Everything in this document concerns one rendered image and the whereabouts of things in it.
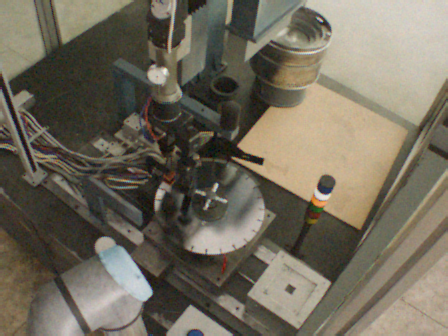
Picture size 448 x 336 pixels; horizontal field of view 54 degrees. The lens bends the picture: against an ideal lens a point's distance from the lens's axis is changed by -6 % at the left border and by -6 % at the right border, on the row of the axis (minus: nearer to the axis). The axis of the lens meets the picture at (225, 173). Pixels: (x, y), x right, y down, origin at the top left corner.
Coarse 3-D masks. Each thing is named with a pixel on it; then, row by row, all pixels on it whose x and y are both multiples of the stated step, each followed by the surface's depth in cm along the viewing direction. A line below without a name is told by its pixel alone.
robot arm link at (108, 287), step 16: (96, 256) 80; (112, 256) 79; (128, 256) 80; (64, 272) 79; (80, 272) 77; (96, 272) 77; (112, 272) 77; (128, 272) 78; (64, 288) 74; (80, 288) 74; (96, 288) 75; (112, 288) 76; (128, 288) 77; (144, 288) 79; (80, 304) 74; (96, 304) 75; (112, 304) 76; (128, 304) 78; (80, 320) 74; (96, 320) 75; (112, 320) 79; (128, 320) 82
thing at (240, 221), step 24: (216, 168) 147; (168, 192) 140; (192, 192) 141; (240, 192) 142; (168, 216) 135; (192, 216) 136; (240, 216) 137; (192, 240) 131; (216, 240) 132; (240, 240) 132
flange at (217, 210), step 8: (216, 192) 140; (192, 200) 138; (200, 200) 138; (216, 200) 137; (192, 208) 136; (200, 208) 136; (208, 208) 136; (216, 208) 137; (224, 208) 137; (200, 216) 135; (208, 216) 135; (216, 216) 135
